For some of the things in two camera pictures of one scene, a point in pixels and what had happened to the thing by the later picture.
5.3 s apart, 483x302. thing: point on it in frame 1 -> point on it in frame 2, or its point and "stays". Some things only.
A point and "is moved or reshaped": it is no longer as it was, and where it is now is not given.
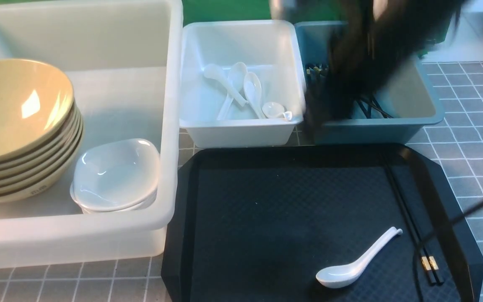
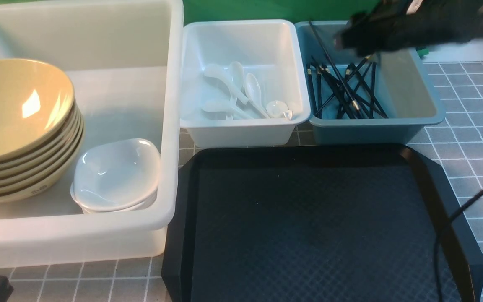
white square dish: (147, 204) stays
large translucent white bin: (51, 228) stays
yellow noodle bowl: (21, 107) stays
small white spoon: (273, 110) stays
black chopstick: (431, 263) is moved or reshaped
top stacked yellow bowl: (11, 115) stays
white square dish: (116, 175) stays
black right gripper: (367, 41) -> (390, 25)
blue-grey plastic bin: (391, 112) stays
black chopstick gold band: (434, 259) -> (353, 102)
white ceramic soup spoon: (338, 276) -> (221, 109)
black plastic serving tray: (258, 222) stays
